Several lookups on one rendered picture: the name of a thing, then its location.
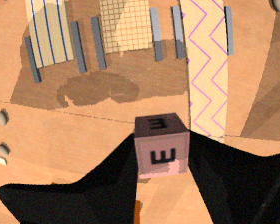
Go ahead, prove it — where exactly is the pale yellow flat bar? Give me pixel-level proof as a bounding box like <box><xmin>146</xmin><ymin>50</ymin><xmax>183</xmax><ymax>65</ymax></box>
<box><xmin>0</xmin><ymin>156</ymin><xmax>7</xmax><ymax>165</ymax></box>

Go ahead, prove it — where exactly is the pale yellow strip with pink zigzag pattern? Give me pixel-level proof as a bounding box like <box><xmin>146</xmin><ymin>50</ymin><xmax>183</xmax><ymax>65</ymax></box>
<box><xmin>179</xmin><ymin>0</ymin><xmax>228</xmax><ymax>143</ymax></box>

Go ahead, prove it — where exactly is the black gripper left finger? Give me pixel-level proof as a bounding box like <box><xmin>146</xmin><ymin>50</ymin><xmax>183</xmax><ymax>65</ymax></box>
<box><xmin>0</xmin><ymin>133</ymin><xmax>139</xmax><ymax>224</ymax></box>

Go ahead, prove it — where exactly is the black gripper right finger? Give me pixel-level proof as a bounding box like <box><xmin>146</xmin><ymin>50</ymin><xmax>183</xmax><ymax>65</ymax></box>
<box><xmin>188</xmin><ymin>128</ymin><xmax>280</xmax><ymax>224</ymax></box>

